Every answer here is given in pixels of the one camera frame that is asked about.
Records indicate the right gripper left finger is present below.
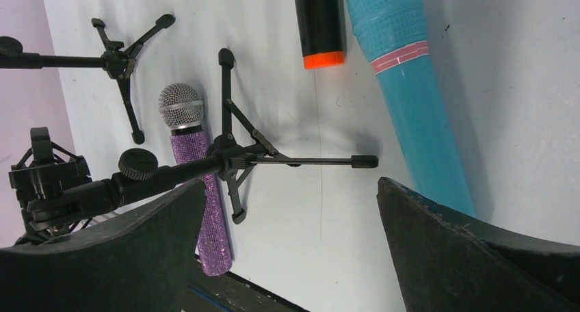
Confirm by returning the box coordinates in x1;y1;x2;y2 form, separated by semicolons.
1;181;206;311

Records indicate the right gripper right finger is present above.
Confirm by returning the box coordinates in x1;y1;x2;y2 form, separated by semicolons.
377;177;579;311

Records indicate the black shock mount tripod stand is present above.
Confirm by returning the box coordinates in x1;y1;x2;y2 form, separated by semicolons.
8;48;379;241

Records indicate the purple glitter microphone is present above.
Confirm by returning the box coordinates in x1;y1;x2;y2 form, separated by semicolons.
158;83;233;276

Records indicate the black tripod clip stand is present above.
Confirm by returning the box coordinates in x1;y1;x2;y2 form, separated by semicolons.
1;14;176;144

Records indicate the teal blue microphone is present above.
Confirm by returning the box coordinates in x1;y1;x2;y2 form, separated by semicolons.
345;0;476;216

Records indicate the black orange-tipped microphone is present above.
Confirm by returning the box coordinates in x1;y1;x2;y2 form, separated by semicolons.
294;0;346;70

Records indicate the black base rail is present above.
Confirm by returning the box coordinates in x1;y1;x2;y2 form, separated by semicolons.
181;260;305;311

